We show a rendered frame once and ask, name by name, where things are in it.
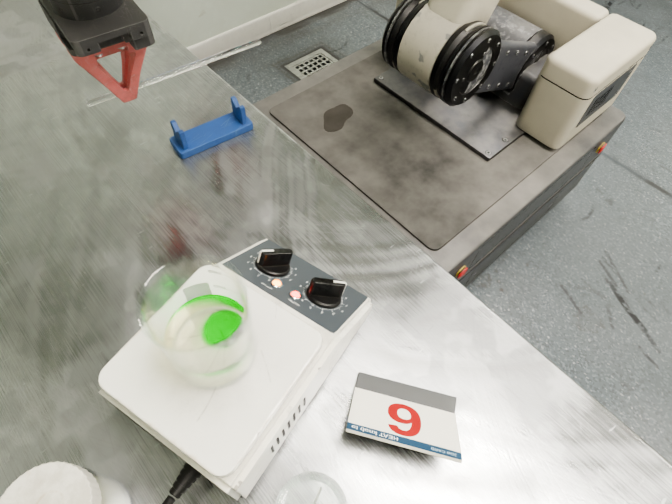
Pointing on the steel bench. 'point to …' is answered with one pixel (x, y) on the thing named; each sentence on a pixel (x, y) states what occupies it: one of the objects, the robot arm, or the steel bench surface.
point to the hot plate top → (129, 361)
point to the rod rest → (210, 132)
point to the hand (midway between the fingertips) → (125, 91)
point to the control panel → (330, 318)
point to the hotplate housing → (261, 455)
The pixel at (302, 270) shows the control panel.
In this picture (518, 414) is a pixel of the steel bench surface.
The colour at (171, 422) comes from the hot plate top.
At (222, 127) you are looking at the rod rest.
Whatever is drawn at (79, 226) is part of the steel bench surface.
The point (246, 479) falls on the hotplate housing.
